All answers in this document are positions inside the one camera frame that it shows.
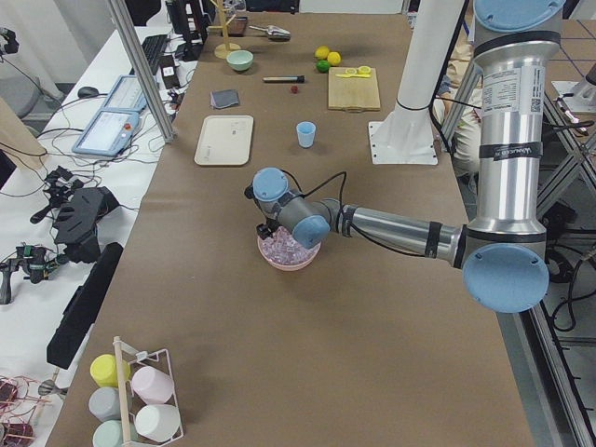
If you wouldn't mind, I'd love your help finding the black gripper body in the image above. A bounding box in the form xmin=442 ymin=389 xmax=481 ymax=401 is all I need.
xmin=256 ymin=204 xmax=281 ymax=240

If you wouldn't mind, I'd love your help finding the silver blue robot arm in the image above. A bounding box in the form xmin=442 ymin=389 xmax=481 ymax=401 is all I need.
xmin=245 ymin=1 xmax=562 ymax=313

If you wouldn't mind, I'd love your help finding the pink bowl of ice cubes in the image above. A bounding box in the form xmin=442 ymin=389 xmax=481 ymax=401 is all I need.
xmin=257 ymin=226 xmax=322 ymax=271

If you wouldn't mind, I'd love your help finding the light blue plastic cup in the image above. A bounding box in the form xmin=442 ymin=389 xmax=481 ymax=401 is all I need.
xmin=295 ymin=121 xmax=317 ymax=148

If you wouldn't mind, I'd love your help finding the wooden cup tree stand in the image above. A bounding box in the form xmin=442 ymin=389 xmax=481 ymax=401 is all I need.
xmin=210 ymin=0 xmax=241 ymax=60

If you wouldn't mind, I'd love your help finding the pink plastic cup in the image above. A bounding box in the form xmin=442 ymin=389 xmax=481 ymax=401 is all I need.
xmin=130 ymin=366 xmax=174 ymax=404

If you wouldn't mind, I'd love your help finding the metal ice scoop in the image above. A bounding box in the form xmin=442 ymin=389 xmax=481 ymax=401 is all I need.
xmin=249 ymin=25 xmax=291 ymax=42

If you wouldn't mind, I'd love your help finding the yellow plastic cup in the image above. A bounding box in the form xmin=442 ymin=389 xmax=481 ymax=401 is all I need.
xmin=89 ymin=354 xmax=118 ymax=387

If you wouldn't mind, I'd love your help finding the white plastic cup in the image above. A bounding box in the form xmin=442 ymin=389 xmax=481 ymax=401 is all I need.
xmin=134 ymin=404 xmax=181 ymax=442

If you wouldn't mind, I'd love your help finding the grey plastic cup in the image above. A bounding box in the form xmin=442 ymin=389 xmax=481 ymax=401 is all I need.
xmin=88 ymin=386 xmax=121 ymax=422

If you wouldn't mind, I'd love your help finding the mint plastic cup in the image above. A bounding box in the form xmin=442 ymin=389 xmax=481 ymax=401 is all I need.
xmin=92 ymin=420 xmax=124 ymax=447

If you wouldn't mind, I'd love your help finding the cream rabbit serving tray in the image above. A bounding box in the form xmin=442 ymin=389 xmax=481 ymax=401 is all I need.
xmin=194 ymin=115 xmax=254 ymax=167

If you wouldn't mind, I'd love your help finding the grey folded cloth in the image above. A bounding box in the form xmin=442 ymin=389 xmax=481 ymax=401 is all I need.
xmin=210 ymin=89 xmax=240 ymax=110

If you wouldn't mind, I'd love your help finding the steel muddler black tip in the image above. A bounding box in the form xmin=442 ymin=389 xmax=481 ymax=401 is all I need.
xmin=263 ymin=75 xmax=305 ymax=84

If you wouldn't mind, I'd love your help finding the bamboo cutting board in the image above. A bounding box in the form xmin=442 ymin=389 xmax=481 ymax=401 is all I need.
xmin=328 ymin=67 xmax=381 ymax=112

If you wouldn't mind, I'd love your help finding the mint green bowl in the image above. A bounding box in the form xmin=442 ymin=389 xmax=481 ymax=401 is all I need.
xmin=226 ymin=49 xmax=253 ymax=72

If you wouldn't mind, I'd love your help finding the green lime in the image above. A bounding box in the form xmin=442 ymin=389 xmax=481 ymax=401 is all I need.
xmin=316 ymin=60 xmax=331 ymax=74

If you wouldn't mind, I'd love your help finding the yellow lemon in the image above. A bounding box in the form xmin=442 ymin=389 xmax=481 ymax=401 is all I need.
xmin=326 ymin=51 xmax=342 ymax=66
xmin=314 ymin=46 xmax=331 ymax=61

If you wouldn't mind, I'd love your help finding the blue teach pendant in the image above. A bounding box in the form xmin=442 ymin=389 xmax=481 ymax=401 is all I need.
xmin=72 ymin=109 xmax=140 ymax=157
xmin=102 ymin=74 xmax=147 ymax=112

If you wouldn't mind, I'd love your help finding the lemon half slice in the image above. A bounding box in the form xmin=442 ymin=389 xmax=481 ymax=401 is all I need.
xmin=357 ymin=66 xmax=372 ymax=75

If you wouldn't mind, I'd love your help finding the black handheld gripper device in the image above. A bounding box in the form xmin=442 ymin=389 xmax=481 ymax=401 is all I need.
xmin=30 ymin=166 xmax=119 ymax=264

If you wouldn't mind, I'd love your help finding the black long bar device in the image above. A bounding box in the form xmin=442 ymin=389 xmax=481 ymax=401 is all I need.
xmin=47 ymin=242 xmax=123 ymax=370

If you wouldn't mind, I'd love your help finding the black keyboard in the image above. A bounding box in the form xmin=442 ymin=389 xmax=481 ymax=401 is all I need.
xmin=142 ymin=34 xmax=169 ymax=75

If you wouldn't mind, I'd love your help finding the black computer mouse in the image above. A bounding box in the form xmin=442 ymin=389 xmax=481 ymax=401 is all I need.
xmin=77 ymin=86 xmax=100 ymax=99

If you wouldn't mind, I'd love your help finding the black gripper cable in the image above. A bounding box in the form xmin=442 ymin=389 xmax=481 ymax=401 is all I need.
xmin=283 ymin=169 xmax=429 ymax=257

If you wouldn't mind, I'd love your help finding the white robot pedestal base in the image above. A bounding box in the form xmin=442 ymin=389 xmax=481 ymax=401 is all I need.
xmin=367 ymin=0 xmax=467 ymax=166

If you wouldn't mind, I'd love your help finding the white wire cup rack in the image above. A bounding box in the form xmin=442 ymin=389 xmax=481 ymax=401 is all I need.
xmin=113 ymin=336 xmax=184 ymax=446

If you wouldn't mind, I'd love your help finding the aluminium frame post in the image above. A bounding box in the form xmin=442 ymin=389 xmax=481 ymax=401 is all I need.
xmin=106 ymin=0 xmax=175 ymax=143

